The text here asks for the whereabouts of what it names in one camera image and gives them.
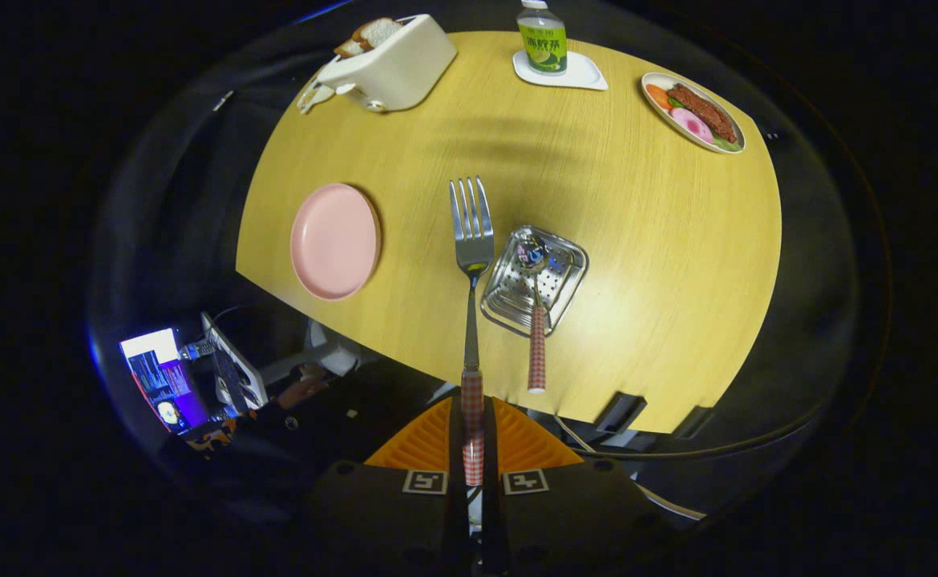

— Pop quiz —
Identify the fork with checked handle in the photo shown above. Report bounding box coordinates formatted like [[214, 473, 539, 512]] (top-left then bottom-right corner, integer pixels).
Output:
[[448, 176, 496, 534]]

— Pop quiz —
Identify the spoon with checked handle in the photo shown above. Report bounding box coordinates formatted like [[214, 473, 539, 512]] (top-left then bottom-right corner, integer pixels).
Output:
[[515, 231, 552, 394]]

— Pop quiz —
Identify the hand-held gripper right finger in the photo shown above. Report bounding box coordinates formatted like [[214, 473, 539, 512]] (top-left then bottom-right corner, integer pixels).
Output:
[[483, 397, 674, 577]]

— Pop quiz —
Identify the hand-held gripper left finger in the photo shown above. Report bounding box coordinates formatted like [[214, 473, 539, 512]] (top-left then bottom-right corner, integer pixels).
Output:
[[293, 397, 467, 577]]

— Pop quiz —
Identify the green label drink bottle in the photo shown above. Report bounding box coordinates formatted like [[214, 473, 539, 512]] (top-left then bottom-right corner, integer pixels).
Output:
[[516, 0, 568, 75]]

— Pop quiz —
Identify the black table bracket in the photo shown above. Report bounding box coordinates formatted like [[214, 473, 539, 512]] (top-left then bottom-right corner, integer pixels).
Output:
[[672, 405, 714, 440], [595, 391, 648, 435]]

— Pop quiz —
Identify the lit computer monitor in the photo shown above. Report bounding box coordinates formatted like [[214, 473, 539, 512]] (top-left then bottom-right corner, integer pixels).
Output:
[[119, 327, 209, 434]]

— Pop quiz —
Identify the perforated metal tray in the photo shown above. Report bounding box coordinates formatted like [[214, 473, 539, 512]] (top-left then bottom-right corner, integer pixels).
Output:
[[481, 224, 590, 337]]

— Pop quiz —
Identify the white toaster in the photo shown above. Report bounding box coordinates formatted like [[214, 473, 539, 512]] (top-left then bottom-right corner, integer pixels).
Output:
[[317, 14, 458, 113]]

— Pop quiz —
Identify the white plate of food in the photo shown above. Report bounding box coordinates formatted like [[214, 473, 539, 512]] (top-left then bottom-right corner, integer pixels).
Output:
[[641, 72, 747, 155]]

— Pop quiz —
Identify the white coaster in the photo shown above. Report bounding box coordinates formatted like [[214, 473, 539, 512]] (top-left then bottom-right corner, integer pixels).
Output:
[[512, 50, 608, 91]]

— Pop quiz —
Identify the brown meat slice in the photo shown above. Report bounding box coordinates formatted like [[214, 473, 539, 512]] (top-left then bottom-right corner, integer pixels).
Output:
[[667, 83, 737, 143]]

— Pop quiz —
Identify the pink round food slice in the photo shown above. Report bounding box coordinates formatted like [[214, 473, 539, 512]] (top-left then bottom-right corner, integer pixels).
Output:
[[670, 107, 714, 144]]

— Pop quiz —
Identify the open laptop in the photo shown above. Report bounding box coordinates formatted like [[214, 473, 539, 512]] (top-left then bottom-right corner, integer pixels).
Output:
[[199, 311, 269, 414]]

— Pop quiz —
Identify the pink plate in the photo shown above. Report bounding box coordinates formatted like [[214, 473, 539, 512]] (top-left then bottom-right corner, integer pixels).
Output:
[[289, 184, 382, 302]]

